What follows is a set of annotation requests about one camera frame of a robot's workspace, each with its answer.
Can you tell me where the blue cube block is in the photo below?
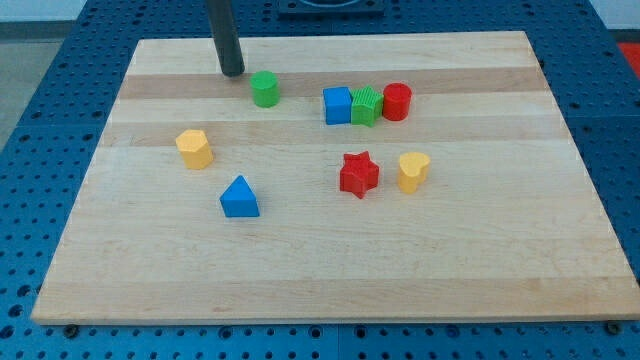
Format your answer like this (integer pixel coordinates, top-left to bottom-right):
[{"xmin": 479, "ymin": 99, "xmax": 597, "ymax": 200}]
[{"xmin": 323, "ymin": 87, "xmax": 352, "ymax": 125}]

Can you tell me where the red star block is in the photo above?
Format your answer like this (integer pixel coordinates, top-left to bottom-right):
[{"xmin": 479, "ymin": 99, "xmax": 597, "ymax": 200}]
[{"xmin": 339, "ymin": 151, "xmax": 380, "ymax": 199}]

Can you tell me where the blue triangle block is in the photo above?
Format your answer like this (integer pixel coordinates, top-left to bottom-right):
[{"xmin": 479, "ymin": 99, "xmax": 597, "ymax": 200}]
[{"xmin": 219, "ymin": 175, "xmax": 260, "ymax": 218}]

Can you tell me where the green star block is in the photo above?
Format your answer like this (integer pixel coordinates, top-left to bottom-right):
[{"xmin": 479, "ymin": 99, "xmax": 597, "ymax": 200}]
[{"xmin": 350, "ymin": 85, "xmax": 384, "ymax": 127}]

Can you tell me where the light wooden board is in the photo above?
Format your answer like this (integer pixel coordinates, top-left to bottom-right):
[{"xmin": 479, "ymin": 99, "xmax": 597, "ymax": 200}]
[{"xmin": 31, "ymin": 31, "xmax": 639, "ymax": 326}]

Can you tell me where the yellow heart block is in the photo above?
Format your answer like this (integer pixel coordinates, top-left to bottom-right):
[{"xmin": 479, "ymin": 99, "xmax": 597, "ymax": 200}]
[{"xmin": 397, "ymin": 152, "xmax": 431, "ymax": 194}]

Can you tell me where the green cylinder block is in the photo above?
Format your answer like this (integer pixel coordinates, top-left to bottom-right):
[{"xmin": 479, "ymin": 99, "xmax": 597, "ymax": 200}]
[{"xmin": 250, "ymin": 70, "xmax": 280, "ymax": 108}]

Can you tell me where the red cylinder block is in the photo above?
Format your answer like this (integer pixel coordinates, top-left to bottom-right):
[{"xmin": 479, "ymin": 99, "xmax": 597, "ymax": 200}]
[{"xmin": 382, "ymin": 83, "xmax": 413, "ymax": 121}]

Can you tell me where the yellow hexagon block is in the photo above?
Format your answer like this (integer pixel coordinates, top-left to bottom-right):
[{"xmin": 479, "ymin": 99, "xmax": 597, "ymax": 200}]
[{"xmin": 175, "ymin": 129, "xmax": 214, "ymax": 170}]

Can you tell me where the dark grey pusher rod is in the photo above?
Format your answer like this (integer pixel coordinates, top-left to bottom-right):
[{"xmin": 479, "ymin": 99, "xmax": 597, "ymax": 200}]
[{"xmin": 205, "ymin": 0, "xmax": 245, "ymax": 77}]

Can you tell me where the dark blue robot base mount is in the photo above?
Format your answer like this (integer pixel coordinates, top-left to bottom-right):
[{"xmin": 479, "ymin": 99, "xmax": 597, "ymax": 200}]
[{"xmin": 276, "ymin": 0, "xmax": 386, "ymax": 18}]

